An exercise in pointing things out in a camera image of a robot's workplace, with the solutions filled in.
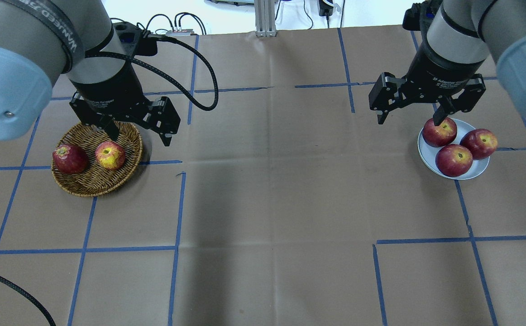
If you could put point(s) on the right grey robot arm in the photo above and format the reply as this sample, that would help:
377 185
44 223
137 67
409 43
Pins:
457 37

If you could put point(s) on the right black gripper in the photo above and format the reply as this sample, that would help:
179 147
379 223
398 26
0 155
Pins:
444 65

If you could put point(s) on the white plate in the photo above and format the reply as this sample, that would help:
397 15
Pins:
428 153

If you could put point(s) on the black power adapter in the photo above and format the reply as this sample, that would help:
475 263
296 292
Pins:
325 8

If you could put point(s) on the orange usb hub near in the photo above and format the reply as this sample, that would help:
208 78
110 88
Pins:
180 32

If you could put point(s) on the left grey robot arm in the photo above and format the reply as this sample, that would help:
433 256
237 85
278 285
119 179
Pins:
43 39

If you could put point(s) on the red apple plate top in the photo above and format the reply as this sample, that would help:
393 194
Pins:
442 135

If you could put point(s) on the red apple plate right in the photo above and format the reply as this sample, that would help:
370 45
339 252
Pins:
482 143

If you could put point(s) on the red apple plate bottom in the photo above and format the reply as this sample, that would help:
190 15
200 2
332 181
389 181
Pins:
454 160

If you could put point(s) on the red apple plate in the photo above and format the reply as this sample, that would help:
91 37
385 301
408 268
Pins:
454 160
482 143
442 135

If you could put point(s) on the red yellow apple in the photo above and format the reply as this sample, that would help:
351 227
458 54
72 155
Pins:
110 155

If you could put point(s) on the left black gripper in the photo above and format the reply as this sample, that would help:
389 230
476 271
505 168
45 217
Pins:
109 87

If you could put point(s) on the dark red apple in basket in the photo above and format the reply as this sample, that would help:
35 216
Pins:
70 159

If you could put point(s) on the aluminium frame post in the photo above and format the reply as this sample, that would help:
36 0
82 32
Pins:
265 18

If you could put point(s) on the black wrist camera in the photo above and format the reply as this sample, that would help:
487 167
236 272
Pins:
135 41

